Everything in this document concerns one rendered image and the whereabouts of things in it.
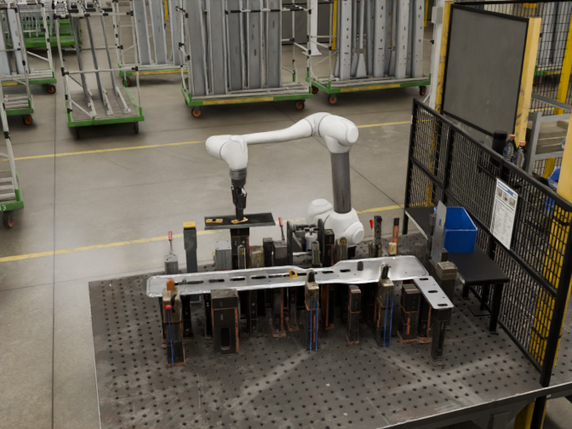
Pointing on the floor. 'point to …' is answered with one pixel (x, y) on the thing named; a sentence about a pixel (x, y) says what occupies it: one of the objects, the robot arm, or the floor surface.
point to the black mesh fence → (493, 237)
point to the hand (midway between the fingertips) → (239, 213)
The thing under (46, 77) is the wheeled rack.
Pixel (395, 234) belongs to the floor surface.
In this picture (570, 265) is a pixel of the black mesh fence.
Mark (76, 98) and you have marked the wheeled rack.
